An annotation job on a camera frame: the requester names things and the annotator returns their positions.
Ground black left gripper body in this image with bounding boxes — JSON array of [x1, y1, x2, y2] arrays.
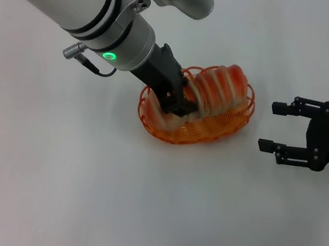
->
[[124, 38, 194, 111]]

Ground orange woven plastic basket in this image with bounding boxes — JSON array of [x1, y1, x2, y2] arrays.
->
[[132, 54, 260, 156]]

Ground orange striped shrimp toy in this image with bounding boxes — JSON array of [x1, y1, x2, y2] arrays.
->
[[142, 52, 251, 141]]

